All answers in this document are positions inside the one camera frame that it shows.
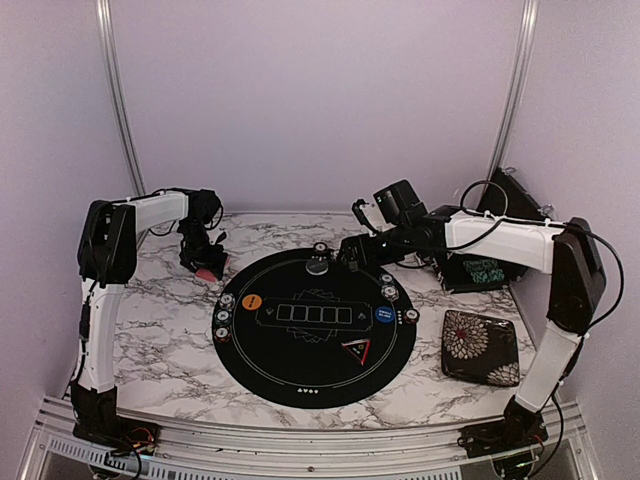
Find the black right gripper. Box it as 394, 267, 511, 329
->
337, 223, 413, 272

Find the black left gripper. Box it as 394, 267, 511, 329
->
179, 220, 227, 280

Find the red playing card deck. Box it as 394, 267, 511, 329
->
195, 268, 218, 283

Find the grey chip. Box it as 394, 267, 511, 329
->
218, 293, 236, 311
382, 286, 399, 302

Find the orange big blind button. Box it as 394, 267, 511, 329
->
241, 294, 263, 311

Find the red chip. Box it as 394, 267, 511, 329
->
403, 309, 420, 324
213, 327, 231, 343
313, 242, 328, 256

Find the blue small blind button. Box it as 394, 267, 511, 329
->
375, 306, 397, 324

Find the black dealer button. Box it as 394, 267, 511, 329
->
305, 258, 329, 276

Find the red triangle all-in marker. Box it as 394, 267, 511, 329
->
341, 339, 371, 366

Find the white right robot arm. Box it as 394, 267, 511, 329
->
338, 180, 607, 448

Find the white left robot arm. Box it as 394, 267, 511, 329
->
71, 188, 228, 445

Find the black poker chip case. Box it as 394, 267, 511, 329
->
432, 168, 554, 293

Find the round black poker mat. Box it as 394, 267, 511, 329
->
212, 248, 417, 409

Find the floral patterned pouch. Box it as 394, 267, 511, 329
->
441, 310, 520, 388

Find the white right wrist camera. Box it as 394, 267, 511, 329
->
351, 198, 379, 235

